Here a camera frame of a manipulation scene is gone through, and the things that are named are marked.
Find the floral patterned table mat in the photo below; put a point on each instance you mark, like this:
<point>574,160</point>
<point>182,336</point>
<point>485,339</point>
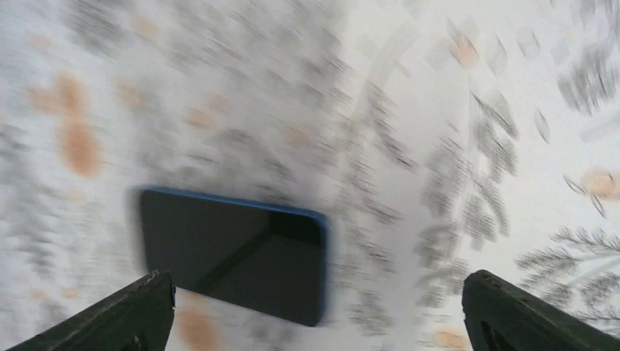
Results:
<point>439,137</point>

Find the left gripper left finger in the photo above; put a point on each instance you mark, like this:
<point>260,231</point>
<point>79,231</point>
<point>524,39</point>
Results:
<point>137,317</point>

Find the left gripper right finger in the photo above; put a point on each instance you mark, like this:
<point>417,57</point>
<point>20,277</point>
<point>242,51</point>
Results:
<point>500,316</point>

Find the black smartphone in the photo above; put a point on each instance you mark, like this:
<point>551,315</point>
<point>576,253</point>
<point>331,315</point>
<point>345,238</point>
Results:
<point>264,257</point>

